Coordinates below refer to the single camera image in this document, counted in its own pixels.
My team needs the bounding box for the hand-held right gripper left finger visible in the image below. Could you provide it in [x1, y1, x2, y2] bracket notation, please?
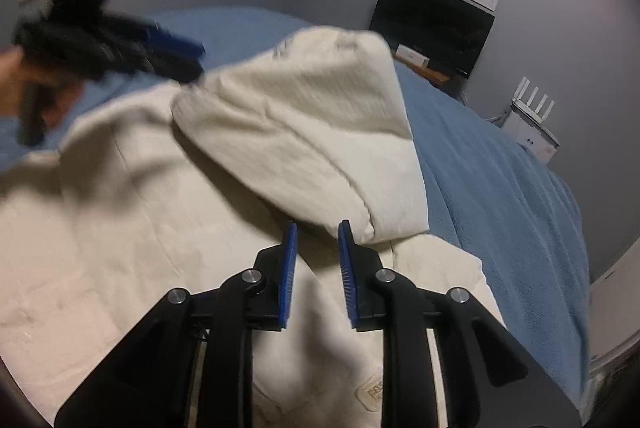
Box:
[54, 222, 299, 428]

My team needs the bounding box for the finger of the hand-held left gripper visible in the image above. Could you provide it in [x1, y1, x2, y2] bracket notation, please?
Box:
[150, 48, 203, 84]
[142, 22, 206, 56]

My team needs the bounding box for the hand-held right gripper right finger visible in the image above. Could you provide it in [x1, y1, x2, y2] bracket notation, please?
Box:
[337, 219, 530, 428]

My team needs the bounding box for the white hooded jacket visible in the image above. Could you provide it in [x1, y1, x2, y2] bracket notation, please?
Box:
[0, 26, 506, 428]

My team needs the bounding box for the person's left hand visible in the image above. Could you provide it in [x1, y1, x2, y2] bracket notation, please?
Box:
[0, 46, 26, 115]

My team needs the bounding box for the blue fleece blanket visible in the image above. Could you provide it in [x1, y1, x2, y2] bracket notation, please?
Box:
[0, 6, 593, 409]

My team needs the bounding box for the wooden board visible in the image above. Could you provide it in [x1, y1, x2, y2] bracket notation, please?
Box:
[395, 56, 451, 85]

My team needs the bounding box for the white box under router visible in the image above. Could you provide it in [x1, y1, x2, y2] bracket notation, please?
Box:
[500, 101, 561, 164]

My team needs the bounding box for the small white box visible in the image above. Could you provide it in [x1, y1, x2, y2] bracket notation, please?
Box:
[395, 43, 431, 69]

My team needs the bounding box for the black monitor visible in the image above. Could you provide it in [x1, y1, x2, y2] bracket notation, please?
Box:
[369, 0, 496, 78]

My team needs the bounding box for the white wardrobe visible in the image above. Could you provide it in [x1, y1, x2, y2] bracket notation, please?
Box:
[587, 238, 640, 379]

